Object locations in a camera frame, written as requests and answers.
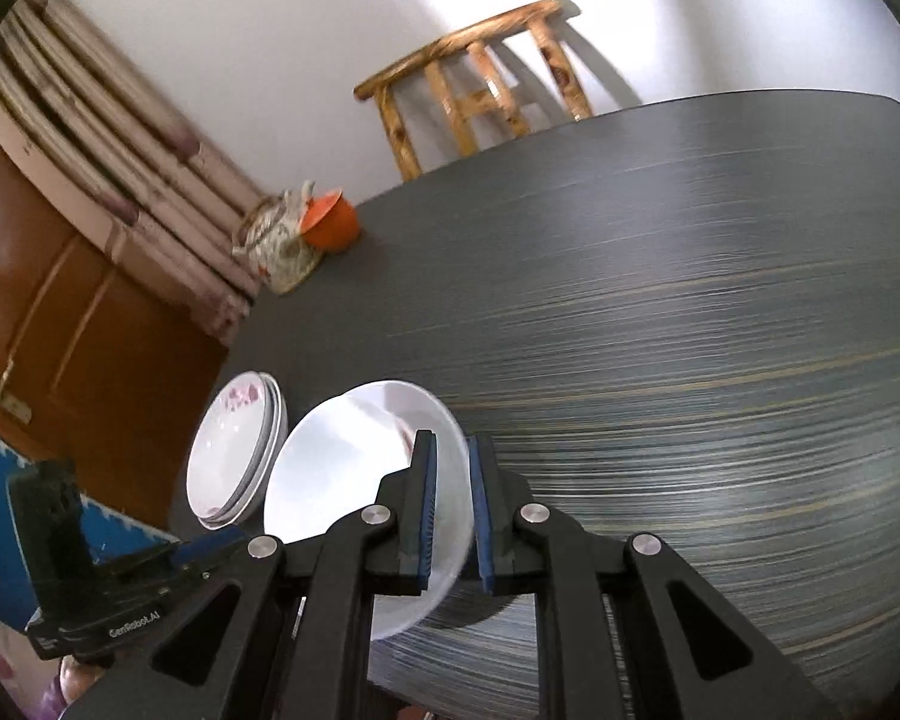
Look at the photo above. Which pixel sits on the floral ceramic teapot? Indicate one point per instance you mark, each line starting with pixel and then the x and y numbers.
pixel 281 240

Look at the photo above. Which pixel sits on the wooden stool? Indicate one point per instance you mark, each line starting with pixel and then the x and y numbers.
pixel 457 41

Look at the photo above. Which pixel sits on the plain white plate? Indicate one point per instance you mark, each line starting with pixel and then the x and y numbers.
pixel 283 424

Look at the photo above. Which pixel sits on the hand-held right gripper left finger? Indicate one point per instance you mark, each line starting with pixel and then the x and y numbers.
pixel 427 510

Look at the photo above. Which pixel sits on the white plate with pink flowers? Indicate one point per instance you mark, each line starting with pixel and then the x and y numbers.
pixel 225 450

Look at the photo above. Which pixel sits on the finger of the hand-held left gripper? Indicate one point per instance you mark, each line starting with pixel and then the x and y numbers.
pixel 202 549

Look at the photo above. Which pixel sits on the brown wooden door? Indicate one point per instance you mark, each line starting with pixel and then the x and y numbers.
pixel 82 330

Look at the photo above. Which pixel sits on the brass door latch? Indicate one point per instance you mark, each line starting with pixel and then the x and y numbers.
pixel 7 397

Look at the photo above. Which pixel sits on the floral printed blanket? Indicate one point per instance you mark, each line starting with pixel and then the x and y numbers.
pixel 0 675

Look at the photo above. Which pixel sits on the beige striped curtain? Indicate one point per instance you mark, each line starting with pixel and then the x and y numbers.
pixel 120 165

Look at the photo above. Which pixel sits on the large white bowl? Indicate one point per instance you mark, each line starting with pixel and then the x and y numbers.
pixel 330 480

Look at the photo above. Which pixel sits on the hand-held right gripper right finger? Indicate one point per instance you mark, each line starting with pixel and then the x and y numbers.
pixel 480 517

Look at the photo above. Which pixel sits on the orange cup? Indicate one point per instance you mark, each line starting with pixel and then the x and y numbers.
pixel 334 229

